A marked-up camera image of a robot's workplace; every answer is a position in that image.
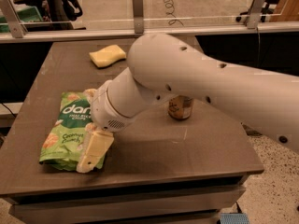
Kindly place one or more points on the yellow sponge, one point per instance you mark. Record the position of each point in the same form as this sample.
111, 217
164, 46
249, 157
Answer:
107, 56

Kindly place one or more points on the glass barrier panel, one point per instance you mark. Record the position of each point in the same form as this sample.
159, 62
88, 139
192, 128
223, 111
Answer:
109, 18

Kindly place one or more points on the black office chair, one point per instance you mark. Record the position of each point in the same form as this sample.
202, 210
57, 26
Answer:
267, 10

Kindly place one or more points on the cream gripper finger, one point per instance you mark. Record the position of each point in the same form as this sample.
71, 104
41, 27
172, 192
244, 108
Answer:
89, 94
95, 146

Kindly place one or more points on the right metal glass bracket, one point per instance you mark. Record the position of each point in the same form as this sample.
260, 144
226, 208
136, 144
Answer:
254, 14

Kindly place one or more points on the middle metal glass bracket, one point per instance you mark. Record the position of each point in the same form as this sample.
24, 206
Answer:
138, 14

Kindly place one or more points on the metal glass bracket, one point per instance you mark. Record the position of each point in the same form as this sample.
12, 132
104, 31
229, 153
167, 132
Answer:
138, 14
15, 26
254, 14

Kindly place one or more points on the grey table drawer unit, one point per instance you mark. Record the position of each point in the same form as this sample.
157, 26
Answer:
191, 202

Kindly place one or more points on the left metal glass bracket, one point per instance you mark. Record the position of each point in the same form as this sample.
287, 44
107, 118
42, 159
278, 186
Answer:
15, 26

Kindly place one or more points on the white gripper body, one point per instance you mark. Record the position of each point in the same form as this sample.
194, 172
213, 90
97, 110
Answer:
104, 112

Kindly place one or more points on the orange soda can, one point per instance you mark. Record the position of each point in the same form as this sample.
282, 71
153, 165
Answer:
180, 107

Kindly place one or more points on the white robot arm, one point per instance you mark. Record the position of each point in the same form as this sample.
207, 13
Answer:
161, 67

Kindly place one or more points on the green plastic bin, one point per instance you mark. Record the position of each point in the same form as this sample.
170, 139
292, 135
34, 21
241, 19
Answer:
28, 14

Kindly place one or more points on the green rice chip bag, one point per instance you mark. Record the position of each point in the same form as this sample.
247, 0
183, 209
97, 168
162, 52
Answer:
63, 146

